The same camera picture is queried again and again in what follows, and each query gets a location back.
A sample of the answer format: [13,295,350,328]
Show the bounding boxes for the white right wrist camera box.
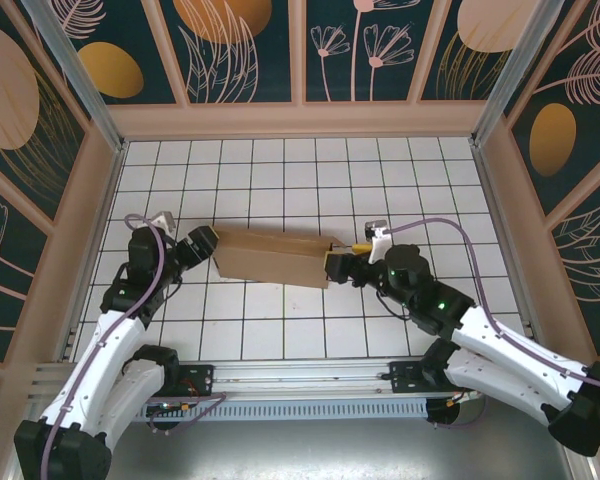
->
[363,217,392,265]

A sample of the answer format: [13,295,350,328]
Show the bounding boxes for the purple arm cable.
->
[37,213,227,480]
[387,217,600,431]

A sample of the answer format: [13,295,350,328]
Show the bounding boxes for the slotted grey cable duct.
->
[129,397,429,424]

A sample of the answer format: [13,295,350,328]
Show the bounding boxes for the wall panel with fern drawing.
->
[549,187,600,357]

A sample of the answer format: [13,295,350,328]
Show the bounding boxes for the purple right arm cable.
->
[387,217,600,431]

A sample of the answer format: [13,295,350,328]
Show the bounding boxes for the wall panel with flower drawing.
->
[304,0,444,104]

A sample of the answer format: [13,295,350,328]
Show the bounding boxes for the aluminium table edge rail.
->
[472,139,546,355]
[57,142,129,364]

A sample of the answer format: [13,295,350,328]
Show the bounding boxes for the brown cardboard paper box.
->
[212,224,339,290]

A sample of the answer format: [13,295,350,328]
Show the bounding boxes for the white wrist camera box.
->
[363,217,392,265]
[149,211,177,240]

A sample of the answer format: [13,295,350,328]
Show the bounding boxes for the wall panel with golden oval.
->
[43,0,190,107]

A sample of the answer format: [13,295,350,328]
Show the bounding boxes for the wall panel with small flower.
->
[0,174,50,364]

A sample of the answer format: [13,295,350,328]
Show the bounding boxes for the wall panel with orange oval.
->
[507,0,600,219]

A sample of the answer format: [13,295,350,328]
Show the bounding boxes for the red black power wires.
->
[427,387,482,426]
[147,382,222,417]

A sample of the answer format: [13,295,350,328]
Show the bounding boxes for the wall panel with pink oval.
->
[0,0,90,224]

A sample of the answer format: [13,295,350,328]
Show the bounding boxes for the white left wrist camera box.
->
[149,211,177,240]

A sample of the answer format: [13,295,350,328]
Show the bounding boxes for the wall panel with pink disc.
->
[418,0,549,101]

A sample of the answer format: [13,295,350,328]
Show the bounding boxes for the aluminium corner post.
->
[19,0,129,154]
[469,0,561,146]

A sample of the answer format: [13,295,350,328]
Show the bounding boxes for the wall panel with leaf drawing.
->
[157,0,301,105]

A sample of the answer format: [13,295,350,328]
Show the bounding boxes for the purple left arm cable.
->
[37,213,227,480]

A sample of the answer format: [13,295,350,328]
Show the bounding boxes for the thin black cable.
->
[373,292,412,321]

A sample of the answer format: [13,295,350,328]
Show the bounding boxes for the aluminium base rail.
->
[27,353,574,401]

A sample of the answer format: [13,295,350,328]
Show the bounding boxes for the grey metal sheet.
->
[29,394,581,480]

